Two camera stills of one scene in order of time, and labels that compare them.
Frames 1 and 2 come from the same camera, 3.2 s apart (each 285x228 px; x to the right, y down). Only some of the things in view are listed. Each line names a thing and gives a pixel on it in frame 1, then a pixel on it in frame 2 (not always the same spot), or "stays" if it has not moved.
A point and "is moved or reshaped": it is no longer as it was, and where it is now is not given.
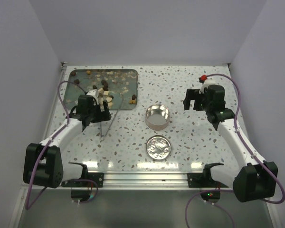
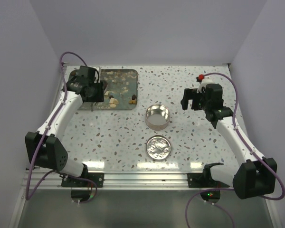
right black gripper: x=193 y=94 stays
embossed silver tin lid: x=158 y=147 stays
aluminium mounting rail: x=136 y=180 stays
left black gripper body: x=97 y=115 -> x=97 y=92
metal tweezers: x=118 y=107 is moved or reshaped
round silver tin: x=157 y=117 stays
